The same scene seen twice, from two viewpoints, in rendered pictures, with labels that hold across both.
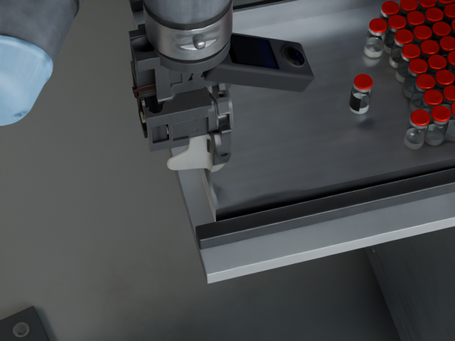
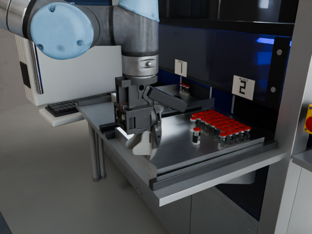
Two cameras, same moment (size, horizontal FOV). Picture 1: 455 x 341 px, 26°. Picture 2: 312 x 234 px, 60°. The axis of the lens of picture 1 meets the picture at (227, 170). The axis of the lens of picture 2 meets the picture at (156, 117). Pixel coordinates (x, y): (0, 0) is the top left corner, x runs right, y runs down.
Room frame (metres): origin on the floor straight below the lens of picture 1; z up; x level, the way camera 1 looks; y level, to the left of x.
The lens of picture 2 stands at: (0.03, 0.14, 1.24)
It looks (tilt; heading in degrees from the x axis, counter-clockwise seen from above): 22 degrees down; 345
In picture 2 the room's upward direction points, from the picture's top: straight up
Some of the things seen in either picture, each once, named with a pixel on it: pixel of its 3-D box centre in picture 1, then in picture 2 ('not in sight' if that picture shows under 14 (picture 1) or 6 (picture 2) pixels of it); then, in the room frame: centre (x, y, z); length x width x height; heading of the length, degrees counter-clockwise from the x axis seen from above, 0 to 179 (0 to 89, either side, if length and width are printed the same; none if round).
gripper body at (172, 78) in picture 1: (183, 78); (138, 102); (0.58, 0.04, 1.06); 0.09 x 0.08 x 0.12; 105
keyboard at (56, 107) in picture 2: not in sight; (90, 101); (1.34, 0.14, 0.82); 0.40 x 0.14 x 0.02; 114
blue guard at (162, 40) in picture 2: not in sight; (130, 39); (1.56, -0.11, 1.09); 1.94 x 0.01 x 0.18; 15
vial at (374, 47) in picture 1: (376, 38); (193, 124); (0.76, -0.17, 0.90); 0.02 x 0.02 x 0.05
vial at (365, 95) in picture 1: (361, 95); (196, 136); (0.68, -0.15, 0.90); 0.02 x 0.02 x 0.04
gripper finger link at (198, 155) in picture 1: (195, 157); (143, 148); (0.56, 0.03, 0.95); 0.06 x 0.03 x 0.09; 105
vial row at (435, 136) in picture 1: (411, 71); (210, 129); (0.71, -0.21, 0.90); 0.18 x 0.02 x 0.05; 14
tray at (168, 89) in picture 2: not in sight; (161, 99); (1.05, -0.15, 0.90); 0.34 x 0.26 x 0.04; 105
